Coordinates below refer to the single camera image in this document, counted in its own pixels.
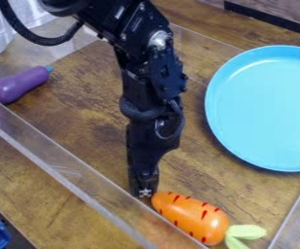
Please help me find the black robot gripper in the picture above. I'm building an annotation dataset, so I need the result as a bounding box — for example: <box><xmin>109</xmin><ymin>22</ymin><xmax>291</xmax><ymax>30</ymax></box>
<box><xmin>126</xmin><ymin>113</ymin><xmax>185</xmax><ymax>198</ymax></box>

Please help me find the orange toy carrot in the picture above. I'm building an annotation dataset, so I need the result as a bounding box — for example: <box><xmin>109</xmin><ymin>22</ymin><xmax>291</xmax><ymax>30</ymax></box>
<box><xmin>152</xmin><ymin>192</ymin><xmax>268</xmax><ymax>249</ymax></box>

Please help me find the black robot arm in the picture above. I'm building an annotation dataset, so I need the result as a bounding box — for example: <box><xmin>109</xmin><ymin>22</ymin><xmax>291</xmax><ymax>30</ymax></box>
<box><xmin>38</xmin><ymin>0</ymin><xmax>187</xmax><ymax>197</ymax></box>

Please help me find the blue plastic plate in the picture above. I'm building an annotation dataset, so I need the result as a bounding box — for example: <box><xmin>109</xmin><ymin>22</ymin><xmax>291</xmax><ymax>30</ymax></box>
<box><xmin>205</xmin><ymin>45</ymin><xmax>300</xmax><ymax>172</ymax></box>

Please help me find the purple toy eggplant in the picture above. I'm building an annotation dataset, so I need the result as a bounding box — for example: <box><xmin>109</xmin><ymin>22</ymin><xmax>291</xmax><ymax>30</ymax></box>
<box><xmin>0</xmin><ymin>65</ymin><xmax>54</xmax><ymax>104</ymax></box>

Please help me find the white checkered curtain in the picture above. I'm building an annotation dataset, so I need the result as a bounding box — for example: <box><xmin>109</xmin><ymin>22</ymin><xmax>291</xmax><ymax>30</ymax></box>
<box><xmin>0</xmin><ymin>0</ymin><xmax>54</xmax><ymax>53</ymax></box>

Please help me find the dark bar at top right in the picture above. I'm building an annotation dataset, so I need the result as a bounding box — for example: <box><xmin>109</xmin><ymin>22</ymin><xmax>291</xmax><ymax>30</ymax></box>
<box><xmin>225</xmin><ymin>0</ymin><xmax>300</xmax><ymax>33</ymax></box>

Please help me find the clear acrylic tray wall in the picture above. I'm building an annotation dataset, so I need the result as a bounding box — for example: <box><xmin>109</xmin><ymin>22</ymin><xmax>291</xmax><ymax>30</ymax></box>
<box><xmin>0</xmin><ymin>2</ymin><xmax>300</xmax><ymax>249</ymax></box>

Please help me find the black braided cable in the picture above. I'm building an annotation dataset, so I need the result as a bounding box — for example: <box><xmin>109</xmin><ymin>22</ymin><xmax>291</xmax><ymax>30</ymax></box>
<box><xmin>0</xmin><ymin>0</ymin><xmax>86</xmax><ymax>47</ymax></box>

